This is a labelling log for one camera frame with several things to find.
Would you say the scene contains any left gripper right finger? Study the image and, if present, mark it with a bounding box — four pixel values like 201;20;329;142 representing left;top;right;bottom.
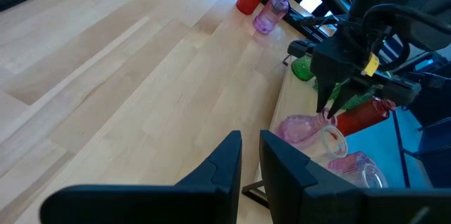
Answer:
259;130;451;224

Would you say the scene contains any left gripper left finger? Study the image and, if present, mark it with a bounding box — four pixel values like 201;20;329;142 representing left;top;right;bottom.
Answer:
39;131;242;224

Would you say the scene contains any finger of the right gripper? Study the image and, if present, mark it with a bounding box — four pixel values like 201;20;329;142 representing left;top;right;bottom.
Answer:
316;81;336;114
326;85;361;120

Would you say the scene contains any green faceted glass vase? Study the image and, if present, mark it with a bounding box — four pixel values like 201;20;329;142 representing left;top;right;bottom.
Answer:
312;77;378;111

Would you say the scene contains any green ribbed round glass vase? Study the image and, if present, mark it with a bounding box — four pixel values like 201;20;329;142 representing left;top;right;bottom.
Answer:
290;54;316;82

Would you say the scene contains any pink diamond-cut glass vase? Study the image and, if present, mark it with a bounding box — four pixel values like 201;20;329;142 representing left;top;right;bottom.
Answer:
276;108;338;147

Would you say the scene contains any clear textured glass vase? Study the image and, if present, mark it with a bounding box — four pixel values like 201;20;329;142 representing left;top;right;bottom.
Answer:
302;124;349;168

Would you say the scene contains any pink wide-mouth ribbed vase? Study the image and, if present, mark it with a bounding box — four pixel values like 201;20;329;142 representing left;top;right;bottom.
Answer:
326;151;390;189

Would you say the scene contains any pink ribbed bottle vase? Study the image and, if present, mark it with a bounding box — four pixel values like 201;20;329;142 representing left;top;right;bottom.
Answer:
252;0;294;36

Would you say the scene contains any light wooden shelf board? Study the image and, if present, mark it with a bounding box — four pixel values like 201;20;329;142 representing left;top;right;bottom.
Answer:
252;56;353;192

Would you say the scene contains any yellow tag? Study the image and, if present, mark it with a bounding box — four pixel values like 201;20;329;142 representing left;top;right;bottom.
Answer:
362;52;381;77

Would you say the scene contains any blue tray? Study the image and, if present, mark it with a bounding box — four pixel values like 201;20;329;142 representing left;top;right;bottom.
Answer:
389;109;451;189

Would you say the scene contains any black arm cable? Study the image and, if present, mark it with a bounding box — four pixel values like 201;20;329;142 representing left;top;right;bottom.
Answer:
362;4;451;73

